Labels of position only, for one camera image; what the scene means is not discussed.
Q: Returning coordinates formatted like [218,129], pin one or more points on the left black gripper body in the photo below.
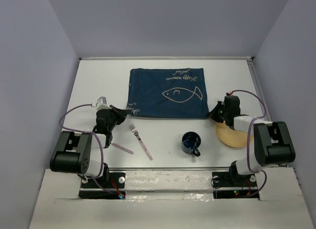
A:
[109,126]

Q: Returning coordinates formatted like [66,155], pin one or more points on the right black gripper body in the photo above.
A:
[226,112]

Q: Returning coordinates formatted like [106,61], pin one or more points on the dark blue fish-print cloth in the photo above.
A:
[168,93]

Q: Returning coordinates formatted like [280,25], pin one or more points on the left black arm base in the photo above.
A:
[113,188]

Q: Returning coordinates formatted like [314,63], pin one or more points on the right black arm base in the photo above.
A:
[226,187]

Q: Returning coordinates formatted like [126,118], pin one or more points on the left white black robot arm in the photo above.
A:
[81,152]

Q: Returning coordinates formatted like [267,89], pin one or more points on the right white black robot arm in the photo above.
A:
[268,143]

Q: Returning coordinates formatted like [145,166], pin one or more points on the yellow round plate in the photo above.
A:
[229,137]

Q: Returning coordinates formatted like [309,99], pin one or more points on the dark blue patterned mug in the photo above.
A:
[190,143]

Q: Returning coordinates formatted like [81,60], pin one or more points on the pink-handled metal fork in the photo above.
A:
[136,134]

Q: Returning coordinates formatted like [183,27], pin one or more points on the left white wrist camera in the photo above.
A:
[101,104]

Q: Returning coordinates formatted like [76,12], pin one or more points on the pink-handled metal knife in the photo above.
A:
[122,148]

